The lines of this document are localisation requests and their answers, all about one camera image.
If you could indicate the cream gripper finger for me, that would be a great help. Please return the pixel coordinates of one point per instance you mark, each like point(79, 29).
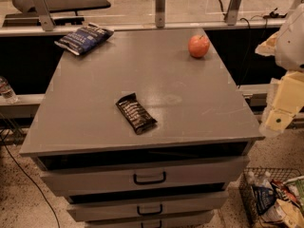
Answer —
point(268, 47)
point(285, 99)

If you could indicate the red apple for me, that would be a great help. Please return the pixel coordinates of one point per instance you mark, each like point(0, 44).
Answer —
point(198, 46)

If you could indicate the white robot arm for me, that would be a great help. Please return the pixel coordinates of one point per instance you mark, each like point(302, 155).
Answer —
point(290, 42)

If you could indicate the red snack bag in basket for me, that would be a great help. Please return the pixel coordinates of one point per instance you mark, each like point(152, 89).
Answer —
point(283, 192)

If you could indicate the blue snack bag in basket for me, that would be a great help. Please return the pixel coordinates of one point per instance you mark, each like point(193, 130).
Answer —
point(265, 198)

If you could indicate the tan paper bag in basket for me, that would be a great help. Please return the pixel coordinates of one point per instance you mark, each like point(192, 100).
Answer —
point(284, 212)

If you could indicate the blue chip bag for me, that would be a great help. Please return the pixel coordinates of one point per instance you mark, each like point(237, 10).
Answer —
point(84, 39)

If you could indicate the black snack bar wrapper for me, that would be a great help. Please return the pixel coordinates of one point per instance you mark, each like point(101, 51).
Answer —
point(137, 116)

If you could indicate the grey drawer cabinet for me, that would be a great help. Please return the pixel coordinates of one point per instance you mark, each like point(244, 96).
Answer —
point(88, 152)

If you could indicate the dark bench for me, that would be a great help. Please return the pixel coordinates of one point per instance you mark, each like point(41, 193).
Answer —
point(28, 16)

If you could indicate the clear plastic water bottle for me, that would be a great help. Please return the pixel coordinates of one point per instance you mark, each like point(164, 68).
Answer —
point(7, 92)

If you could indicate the right metal bracket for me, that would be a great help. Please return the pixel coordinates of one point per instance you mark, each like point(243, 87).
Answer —
point(232, 12)

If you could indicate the metal bracket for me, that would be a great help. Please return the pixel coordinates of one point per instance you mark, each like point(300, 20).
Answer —
point(232, 12)
point(160, 13)
point(46, 21)

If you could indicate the wire basket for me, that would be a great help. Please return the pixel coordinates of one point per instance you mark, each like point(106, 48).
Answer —
point(248, 196)

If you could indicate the middle metal bracket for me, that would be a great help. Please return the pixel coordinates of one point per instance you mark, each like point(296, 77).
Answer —
point(160, 13)

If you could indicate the top drawer black handle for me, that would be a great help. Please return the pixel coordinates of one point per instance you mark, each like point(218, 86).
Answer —
point(149, 179)

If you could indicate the drawer black handle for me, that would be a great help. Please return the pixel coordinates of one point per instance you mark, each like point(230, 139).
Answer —
point(149, 210)
point(152, 224)
point(149, 179)

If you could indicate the bottom drawer black handle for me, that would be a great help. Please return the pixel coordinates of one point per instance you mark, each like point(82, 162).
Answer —
point(152, 224)

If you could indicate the middle drawer black handle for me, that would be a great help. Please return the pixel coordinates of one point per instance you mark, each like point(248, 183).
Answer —
point(149, 210)

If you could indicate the left metal bracket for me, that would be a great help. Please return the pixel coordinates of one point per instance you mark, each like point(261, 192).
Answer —
point(46, 21)

